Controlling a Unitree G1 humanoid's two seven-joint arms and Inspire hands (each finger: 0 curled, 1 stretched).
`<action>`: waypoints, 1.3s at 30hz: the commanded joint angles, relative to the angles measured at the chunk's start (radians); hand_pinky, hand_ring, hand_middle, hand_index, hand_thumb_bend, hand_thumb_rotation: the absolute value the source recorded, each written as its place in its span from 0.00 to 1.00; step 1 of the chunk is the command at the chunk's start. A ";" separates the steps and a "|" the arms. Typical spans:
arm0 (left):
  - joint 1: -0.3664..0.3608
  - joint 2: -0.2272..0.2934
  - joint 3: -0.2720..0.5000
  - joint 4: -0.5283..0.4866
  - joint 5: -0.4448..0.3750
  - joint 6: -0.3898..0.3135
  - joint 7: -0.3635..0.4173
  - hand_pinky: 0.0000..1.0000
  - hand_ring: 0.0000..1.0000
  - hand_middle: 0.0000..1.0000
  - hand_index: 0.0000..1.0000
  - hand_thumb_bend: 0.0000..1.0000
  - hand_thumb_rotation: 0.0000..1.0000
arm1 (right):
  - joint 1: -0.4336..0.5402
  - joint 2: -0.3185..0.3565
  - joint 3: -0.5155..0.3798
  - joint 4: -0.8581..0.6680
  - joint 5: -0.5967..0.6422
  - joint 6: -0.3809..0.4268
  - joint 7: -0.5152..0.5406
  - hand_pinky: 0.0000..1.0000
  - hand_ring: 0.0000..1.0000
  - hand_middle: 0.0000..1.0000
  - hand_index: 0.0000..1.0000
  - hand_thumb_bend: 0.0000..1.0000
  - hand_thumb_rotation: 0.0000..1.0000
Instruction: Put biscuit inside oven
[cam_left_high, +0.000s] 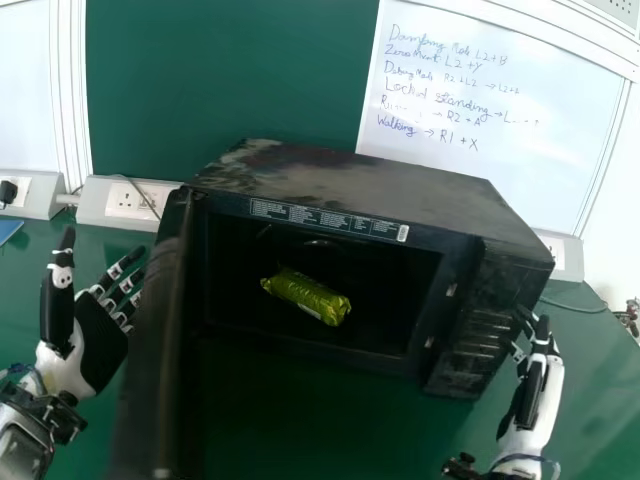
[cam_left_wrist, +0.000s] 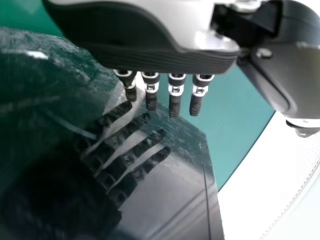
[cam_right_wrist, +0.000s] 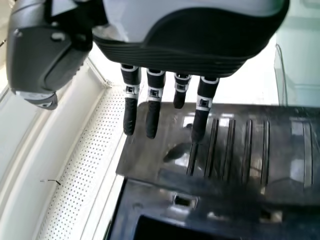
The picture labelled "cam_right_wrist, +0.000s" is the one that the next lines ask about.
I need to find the black oven with glass door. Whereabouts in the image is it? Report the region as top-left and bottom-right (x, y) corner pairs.
(103, 101), (320, 240)

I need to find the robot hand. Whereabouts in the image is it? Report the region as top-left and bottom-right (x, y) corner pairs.
(6, 0), (291, 146)

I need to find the white perforated cable duct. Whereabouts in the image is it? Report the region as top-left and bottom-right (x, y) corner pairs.
(34, 84), (145, 240)

